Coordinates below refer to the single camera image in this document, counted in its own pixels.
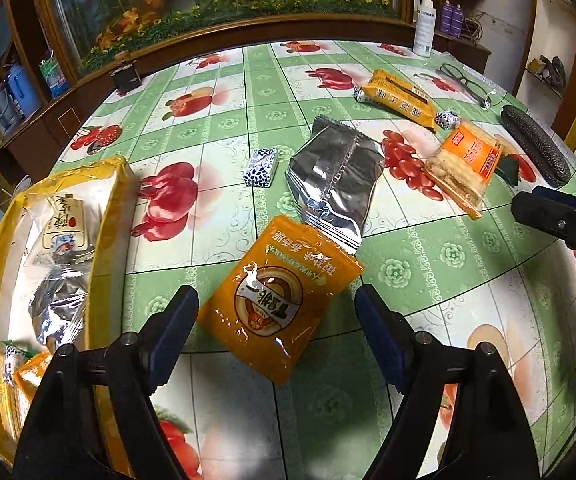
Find green white candy packet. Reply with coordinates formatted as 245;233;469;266
0;340;24;386

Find large orange snack packet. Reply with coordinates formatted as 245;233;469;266
195;214;366;386

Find dark green snack packet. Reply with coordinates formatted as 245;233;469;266
498;152;524;183

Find grey bundle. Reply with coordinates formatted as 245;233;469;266
528;55;566;93

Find small orange snack packet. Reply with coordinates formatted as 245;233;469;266
12;350;54;411

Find clear silver dark seed packet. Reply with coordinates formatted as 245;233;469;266
28;265;94;356

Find wooden cabinet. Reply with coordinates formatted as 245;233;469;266
0;0;491;191

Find small dark jar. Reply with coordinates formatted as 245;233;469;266
110;52;141;95

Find orange cracker pack black stripe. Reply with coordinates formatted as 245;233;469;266
353;69;441;131

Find silver foil snack packet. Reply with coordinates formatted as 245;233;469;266
285;116;386;253

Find tangled cables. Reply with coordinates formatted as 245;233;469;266
463;10;489;41

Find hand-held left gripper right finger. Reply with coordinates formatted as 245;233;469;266
354;284;539;480

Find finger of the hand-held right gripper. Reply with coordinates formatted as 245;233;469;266
512;185;576;271

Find clear seed packet cream label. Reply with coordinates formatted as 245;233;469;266
23;192;101;266

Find black glasses case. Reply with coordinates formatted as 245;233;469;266
500;105;571;186

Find white spray bottle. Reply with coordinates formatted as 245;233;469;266
413;0;439;57

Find grey thermos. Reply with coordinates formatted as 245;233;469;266
0;85;19;133

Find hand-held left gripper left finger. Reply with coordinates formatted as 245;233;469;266
13;285;200;480

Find blue thermos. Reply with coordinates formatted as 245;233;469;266
7;62;41;118

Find black eyeglasses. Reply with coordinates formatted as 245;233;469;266
413;62;499;108

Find white box with yellow tape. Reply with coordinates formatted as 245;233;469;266
0;156;136;480

